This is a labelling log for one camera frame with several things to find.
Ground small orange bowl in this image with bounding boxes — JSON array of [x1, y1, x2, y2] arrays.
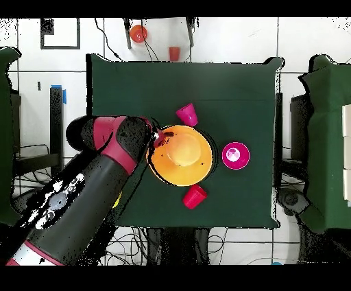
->
[[129, 24, 149, 44]]

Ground large orange bowl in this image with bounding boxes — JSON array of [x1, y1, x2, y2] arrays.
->
[[145, 124, 214, 187]]

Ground tangle of cables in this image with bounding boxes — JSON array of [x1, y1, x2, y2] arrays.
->
[[13, 143, 149, 266]]

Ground black metal table frame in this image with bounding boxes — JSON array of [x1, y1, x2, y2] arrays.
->
[[274, 91, 313, 183], [12, 86, 65, 182]]

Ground black square frame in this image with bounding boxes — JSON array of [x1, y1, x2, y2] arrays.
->
[[40, 18, 81, 51]]

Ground small crimson bowl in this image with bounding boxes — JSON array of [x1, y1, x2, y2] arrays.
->
[[221, 141, 251, 170]]

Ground green cloth covered table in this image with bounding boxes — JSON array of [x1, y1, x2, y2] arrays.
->
[[0, 46, 26, 227], [298, 54, 351, 235]]

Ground blue tape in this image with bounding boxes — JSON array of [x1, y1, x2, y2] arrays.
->
[[51, 84, 67, 105]]

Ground dark green tablecloth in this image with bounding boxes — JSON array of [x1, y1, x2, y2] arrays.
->
[[86, 53, 285, 230]]

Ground short crimson cup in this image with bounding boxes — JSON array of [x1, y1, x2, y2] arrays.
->
[[175, 103, 199, 128]]

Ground tall red cup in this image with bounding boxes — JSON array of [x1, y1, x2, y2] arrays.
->
[[182, 184, 208, 210]]

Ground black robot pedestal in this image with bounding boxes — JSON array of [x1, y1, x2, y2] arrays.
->
[[146, 226, 212, 266]]

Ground white boxes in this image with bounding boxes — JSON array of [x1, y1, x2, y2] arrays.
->
[[341, 104, 351, 207]]

